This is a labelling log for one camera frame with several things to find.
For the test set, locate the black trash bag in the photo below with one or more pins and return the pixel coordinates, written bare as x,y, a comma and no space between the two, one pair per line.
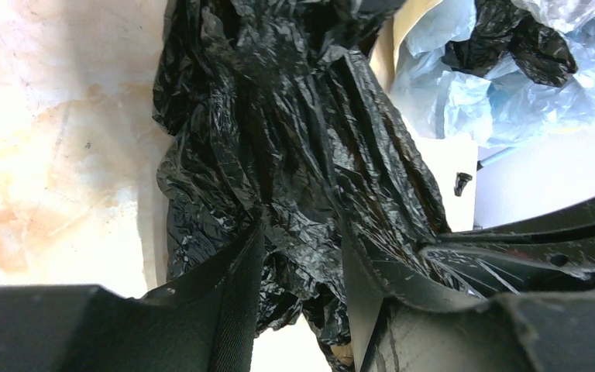
501,30
278,121

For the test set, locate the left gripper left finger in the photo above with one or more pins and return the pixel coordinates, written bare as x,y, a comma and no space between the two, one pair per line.
205,320

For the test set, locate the large translucent plastic bag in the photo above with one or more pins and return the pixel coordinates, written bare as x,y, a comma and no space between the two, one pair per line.
405,31

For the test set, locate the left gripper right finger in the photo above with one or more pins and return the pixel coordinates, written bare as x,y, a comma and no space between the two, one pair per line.
403,320

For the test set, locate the blue plastic bag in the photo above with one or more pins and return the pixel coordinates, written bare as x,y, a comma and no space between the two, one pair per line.
508,97

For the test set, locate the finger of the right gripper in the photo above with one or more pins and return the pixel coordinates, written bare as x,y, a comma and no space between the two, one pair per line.
570,223
491,268

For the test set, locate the small black plastic clip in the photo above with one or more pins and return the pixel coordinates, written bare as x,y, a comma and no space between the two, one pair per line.
462,180

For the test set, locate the white clear plastic bag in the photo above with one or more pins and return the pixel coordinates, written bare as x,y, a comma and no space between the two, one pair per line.
561,15

